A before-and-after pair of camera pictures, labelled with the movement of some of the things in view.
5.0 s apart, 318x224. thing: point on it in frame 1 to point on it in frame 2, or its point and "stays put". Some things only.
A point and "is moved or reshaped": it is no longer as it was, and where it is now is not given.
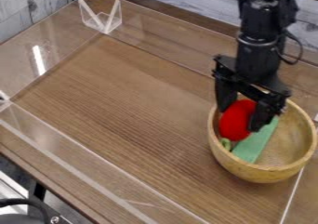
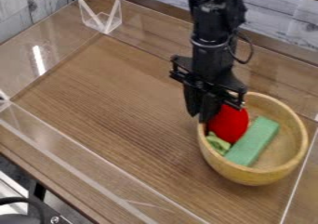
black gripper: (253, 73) to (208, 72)
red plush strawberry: (234, 121) is moved or reshaped
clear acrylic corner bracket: (102, 21) stays put
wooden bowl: (287, 152) is moved or reshaped
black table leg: (41, 191) stays put
